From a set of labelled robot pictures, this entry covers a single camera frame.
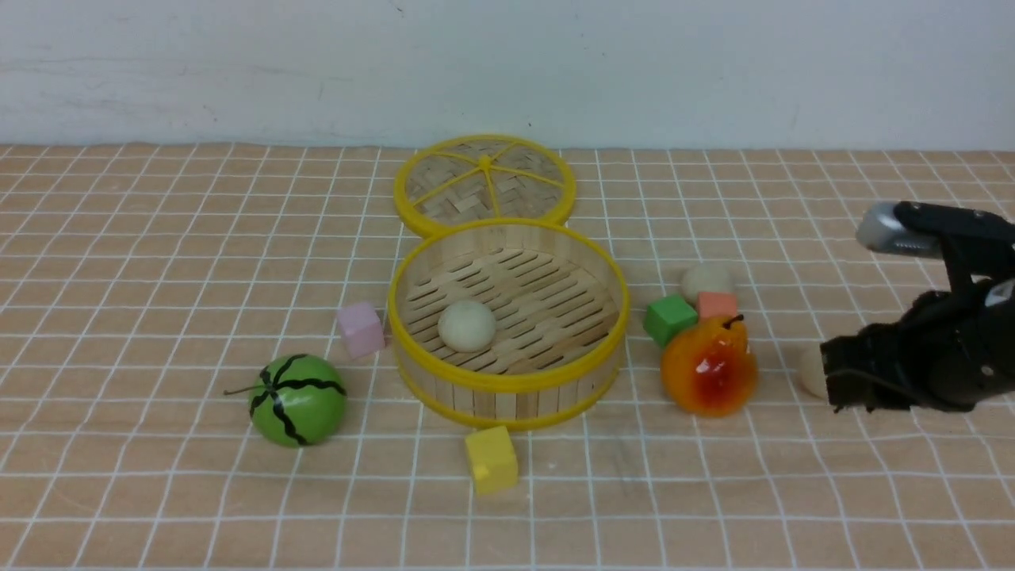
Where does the yellow cube block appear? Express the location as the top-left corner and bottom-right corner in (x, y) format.
(464, 426), (519, 496)

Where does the orange checked tablecloth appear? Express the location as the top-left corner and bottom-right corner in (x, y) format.
(1, 145), (1014, 570)

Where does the orange cube block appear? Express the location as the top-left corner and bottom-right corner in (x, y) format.
(695, 290), (739, 322)

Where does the bamboo steamer lid yellow rim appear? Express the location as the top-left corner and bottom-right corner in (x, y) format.
(393, 134), (577, 238)

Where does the orange toy pear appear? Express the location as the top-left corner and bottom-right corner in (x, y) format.
(660, 314), (759, 418)

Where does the pink cube block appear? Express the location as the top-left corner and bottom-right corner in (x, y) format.
(337, 302), (385, 360)

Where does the white bun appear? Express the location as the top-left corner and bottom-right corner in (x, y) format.
(438, 300), (496, 353)
(680, 263), (736, 305)
(797, 343), (828, 404)

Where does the green toy watermelon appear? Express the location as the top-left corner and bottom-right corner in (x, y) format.
(224, 354), (347, 447)

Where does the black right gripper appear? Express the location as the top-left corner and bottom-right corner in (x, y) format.
(820, 279), (1014, 412)

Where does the bamboo steamer tray yellow rim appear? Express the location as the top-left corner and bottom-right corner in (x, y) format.
(387, 218), (630, 431)

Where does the green cube block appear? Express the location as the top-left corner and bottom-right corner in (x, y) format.
(642, 293), (699, 348)

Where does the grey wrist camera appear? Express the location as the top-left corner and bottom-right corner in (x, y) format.
(856, 200), (1014, 293)

